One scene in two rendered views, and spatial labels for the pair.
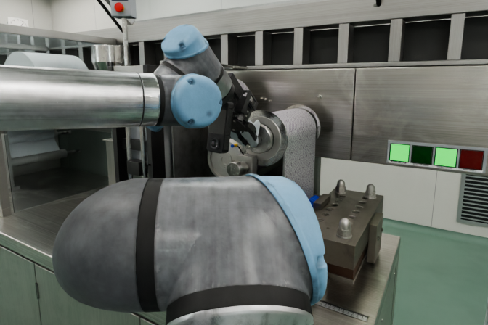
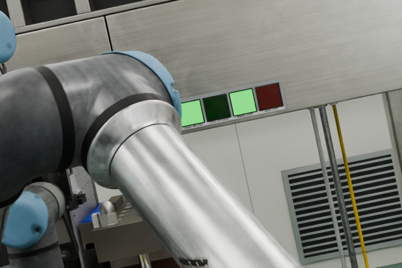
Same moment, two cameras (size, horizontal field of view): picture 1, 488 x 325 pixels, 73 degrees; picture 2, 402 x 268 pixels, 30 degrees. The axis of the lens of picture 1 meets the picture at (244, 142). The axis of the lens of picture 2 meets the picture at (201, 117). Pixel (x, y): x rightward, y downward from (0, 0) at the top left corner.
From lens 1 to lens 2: 0.61 m
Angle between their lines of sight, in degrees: 29
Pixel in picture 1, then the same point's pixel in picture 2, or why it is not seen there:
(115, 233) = (34, 90)
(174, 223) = (72, 78)
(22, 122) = not seen: outside the picture
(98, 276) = (32, 122)
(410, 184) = not seen: hidden behind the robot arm
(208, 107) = (7, 38)
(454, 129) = (241, 66)
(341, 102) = not seen: hidden behind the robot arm
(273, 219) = (135, 66)
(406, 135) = (191, 88)
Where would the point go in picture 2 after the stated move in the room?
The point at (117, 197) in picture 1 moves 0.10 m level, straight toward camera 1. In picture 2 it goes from (18, 74) to (83, 57)
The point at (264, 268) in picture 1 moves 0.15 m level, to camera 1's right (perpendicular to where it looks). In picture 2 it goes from (144, 87) to (259, 63)
